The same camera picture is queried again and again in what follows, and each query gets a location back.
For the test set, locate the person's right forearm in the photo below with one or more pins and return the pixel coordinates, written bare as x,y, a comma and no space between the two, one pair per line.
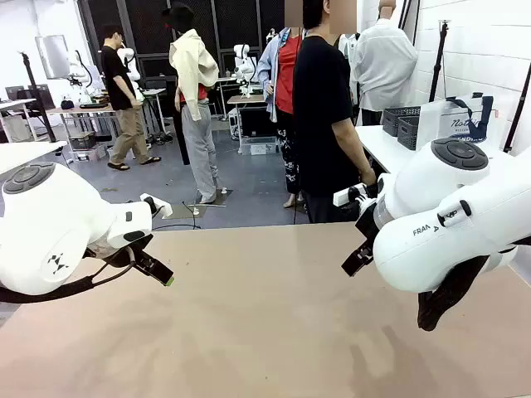
352,145

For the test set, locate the black cabinet under table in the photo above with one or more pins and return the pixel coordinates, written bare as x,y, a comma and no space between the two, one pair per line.
257,122

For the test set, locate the clear plastic storage box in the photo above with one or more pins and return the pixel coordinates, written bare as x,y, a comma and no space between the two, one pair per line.
259,146

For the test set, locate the metal mannequin base plate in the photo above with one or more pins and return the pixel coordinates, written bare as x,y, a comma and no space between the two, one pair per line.
182,211
222,197

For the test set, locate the grey reflector panel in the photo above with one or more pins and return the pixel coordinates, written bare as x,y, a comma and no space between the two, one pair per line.
52,56

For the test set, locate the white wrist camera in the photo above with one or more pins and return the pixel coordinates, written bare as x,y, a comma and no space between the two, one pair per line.
344,197
159,205

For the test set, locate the mannequin with cream jacket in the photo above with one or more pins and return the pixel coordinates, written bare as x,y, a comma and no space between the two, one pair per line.
193,83

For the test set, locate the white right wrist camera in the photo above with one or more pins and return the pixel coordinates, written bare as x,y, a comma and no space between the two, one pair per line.
344,197

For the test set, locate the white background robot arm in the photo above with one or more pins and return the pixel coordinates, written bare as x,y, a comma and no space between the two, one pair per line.
130,66
245,66

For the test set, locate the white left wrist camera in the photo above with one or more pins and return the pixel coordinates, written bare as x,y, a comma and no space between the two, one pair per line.
159,205

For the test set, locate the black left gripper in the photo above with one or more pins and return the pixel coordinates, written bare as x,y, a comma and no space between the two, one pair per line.
130,244

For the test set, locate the white side table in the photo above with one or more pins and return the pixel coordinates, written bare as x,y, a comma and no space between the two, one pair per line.
377,145

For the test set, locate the person's right hand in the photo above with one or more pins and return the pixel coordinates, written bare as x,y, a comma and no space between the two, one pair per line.
368,177

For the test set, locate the black tripod stand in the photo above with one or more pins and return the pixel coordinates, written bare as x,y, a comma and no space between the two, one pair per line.
37,99
439,62
516,116

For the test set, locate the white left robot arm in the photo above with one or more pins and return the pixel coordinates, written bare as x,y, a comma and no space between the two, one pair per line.
50,232

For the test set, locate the person in black t-shirt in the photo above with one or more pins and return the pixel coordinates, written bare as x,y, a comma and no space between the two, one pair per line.
319,103

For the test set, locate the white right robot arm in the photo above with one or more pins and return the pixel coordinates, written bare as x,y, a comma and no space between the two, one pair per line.
435,248

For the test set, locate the brown-top background table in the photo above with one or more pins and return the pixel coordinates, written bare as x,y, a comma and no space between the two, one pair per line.
249,99

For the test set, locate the mannequin with red top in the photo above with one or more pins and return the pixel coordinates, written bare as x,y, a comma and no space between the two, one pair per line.
286,83

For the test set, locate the background person khaki trousers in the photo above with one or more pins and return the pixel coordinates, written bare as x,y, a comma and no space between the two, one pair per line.
118,91

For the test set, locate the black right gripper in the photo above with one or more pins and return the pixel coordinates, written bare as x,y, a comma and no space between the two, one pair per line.
368,226

